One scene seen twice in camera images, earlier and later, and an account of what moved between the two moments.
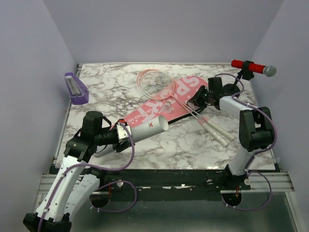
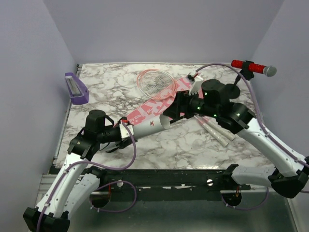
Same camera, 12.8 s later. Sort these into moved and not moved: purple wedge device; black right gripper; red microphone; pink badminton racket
Moved: black right gripper
Not moved: purple wedge device; pink badminton racket; red microphone
